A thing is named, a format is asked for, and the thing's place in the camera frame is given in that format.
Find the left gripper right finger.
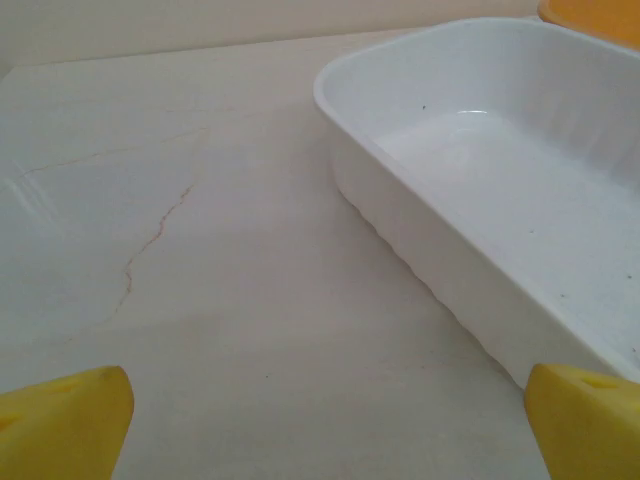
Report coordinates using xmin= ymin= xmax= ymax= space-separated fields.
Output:
xmin=523 ymin=362 xmax=640 ymax=480

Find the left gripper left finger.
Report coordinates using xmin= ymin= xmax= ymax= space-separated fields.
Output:
xmin=0 ymin=364 xmax=135 ymax=480

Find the white plastic tray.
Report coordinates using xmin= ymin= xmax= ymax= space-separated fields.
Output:
xmin=313 ymin=17 xmax=640 ymax=396

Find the orange plastic tray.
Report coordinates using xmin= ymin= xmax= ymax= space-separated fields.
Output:
xmin=537 ymin=0 xmax=640 ymax=51

